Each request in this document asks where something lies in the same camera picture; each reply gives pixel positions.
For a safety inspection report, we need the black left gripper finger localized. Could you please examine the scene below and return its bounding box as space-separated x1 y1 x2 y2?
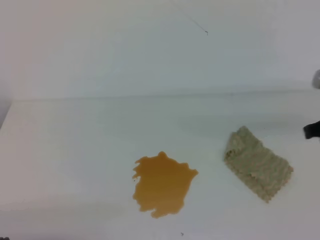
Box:
303 121 320 139

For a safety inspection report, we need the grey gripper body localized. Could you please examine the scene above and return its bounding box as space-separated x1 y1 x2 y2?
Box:
311 69 320 88

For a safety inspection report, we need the brown coffee stain puddle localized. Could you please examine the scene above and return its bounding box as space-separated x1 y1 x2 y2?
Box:
132 151 199 219

